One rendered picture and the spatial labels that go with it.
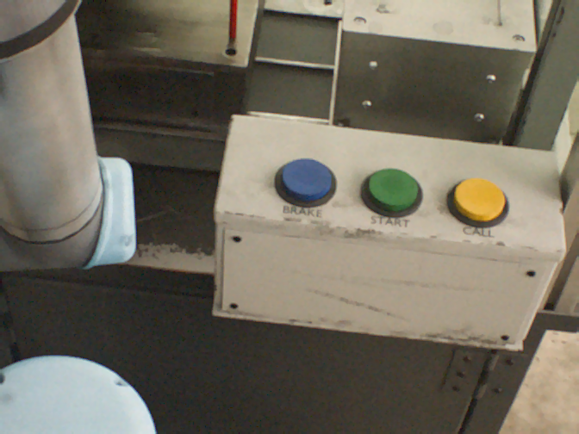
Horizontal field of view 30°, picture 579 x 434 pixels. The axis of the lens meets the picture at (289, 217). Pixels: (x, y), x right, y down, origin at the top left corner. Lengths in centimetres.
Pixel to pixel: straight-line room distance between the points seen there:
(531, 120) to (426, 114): 14
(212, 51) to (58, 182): 45
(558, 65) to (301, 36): 37
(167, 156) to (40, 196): 46
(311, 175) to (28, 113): 38
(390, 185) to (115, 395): 31
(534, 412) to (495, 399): 66
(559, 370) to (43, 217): 136
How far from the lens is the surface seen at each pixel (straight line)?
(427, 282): 89
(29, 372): 67
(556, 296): 101
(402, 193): 85
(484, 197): 86
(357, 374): 114
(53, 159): 58
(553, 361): 191
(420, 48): 100
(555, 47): 92
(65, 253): 72
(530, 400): 185
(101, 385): 67
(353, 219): 84
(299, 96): 114
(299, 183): 85
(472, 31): 102
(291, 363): 113
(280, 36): 120
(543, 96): 95
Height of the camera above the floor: 155
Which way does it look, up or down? 51 degrees down
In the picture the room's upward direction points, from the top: 6 degrees clockwise
